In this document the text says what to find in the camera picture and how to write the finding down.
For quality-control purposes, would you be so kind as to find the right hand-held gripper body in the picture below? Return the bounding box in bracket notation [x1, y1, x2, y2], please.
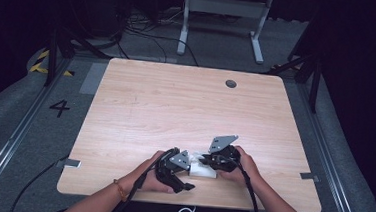
[207, 133, 243, 174]

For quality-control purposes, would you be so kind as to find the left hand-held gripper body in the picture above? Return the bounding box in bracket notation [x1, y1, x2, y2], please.
[154, 146, 192, 184]

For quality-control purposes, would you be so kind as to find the person's right hand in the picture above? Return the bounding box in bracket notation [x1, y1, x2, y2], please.
[219, 143, 262, 187]

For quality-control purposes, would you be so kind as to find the person's left hand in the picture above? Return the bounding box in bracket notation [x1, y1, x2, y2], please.
[126, 148, 178, 196]

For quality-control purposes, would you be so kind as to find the small grey tape piece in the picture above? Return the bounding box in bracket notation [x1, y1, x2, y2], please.
[299, 171, 322, 183]
[55, 157, 82, 171]

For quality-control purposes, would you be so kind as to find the grey floor tape patch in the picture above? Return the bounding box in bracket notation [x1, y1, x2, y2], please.
[79, 60, 110, 97]

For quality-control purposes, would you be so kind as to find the black metal stand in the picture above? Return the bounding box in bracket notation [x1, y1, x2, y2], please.
[265, 11, 327, 115]
[43, 25, 115, 93]

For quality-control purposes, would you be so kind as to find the yellow black hazard tape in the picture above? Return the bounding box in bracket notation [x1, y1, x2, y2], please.
[28, 48, 77, 78]

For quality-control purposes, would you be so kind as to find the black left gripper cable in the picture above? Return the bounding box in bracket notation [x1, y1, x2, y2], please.
[106, 144, 177, 212]

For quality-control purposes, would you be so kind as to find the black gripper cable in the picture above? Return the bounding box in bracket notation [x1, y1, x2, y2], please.
[230, 162, 266, 212]
[106, 144, 177, 212]

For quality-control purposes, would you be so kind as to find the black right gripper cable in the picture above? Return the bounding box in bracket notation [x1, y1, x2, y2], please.
[230, 162, 266, 212]

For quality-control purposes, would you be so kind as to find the orange bead bracelet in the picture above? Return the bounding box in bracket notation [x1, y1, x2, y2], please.
[112, 179, 131, 203]

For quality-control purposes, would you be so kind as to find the aluminium floor rail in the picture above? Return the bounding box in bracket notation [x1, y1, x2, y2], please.
[287, 80, 374, 212]
[0, 52, 73, 212]

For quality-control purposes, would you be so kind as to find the bundle of black floor cables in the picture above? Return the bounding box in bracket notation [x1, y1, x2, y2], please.
[115, 7, 204, 68]

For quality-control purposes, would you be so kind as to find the white metal desk frame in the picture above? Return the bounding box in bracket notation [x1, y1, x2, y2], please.
[175, 0, 275, 66]

